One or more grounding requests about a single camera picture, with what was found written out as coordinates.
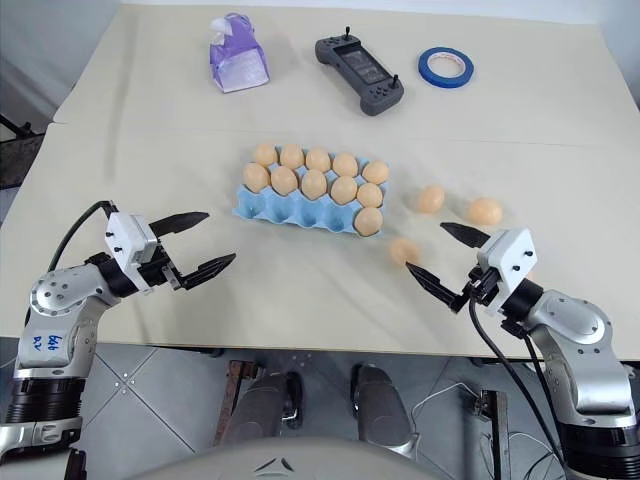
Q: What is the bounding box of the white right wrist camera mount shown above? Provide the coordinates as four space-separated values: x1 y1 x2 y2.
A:
476 228 539 317

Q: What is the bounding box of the purple tissue pack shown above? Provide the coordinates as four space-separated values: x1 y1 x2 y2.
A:
208 13 272 95

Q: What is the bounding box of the rusty brown table leg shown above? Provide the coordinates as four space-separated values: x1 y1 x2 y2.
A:
477 389 512 480
213 359 262 447

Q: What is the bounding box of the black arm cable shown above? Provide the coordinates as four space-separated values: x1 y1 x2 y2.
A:
467 292 571 474
23 200 120 326
519 329 564 416

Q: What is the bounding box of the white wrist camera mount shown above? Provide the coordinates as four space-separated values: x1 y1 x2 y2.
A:
476 228 539 317
103 211 162 294

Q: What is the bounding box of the blue tape roll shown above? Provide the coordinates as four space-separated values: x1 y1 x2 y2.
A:
417 46 476 91

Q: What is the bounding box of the blue egg tray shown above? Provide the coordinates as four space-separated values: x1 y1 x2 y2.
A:
232 159 392 239

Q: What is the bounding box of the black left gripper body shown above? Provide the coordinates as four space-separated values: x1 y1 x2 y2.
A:
135 242 189 294

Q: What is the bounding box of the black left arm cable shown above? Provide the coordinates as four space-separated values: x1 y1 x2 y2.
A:
23 200 120 326

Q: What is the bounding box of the dark grey rounded shape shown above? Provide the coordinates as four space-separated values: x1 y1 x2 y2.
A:
233 371 304 447
351 364 422 457

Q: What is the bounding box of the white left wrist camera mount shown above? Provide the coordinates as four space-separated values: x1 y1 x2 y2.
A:
103 211 162 294

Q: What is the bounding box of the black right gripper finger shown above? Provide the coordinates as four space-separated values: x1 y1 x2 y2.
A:
405 260 467 307
439 221 494 249

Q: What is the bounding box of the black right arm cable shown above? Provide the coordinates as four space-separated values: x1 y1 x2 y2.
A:
519 329 564 416
467 292 571 474

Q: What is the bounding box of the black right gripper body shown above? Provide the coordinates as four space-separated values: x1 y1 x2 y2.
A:
452 267 502 314

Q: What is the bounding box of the grey robot torso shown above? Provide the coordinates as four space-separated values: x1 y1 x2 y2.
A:
162 433 504 480

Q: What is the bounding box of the thin white floor wire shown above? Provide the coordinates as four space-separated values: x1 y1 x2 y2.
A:
409 381 482 427

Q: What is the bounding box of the grey handheld remote controller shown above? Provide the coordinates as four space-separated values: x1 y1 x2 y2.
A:
314 26 406 118

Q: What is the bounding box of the black metal frame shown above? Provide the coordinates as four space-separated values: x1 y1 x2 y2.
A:
0 113 49 190

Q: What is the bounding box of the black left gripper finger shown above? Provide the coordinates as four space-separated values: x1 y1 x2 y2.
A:
179 252 238 292
149 211 211 237

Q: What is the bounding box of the tan egg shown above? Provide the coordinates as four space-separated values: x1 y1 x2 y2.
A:
468 197 504 226
361 159 391 185
332 152 359 178
354 206 385 238
279 143 306 170
305 146 332 173
269 165 298 196
300 168 329 200
252 143 279 167
388 237 420 266
356 182 385 209
330 175 359 206
416 184 446 215
242 162 272 194

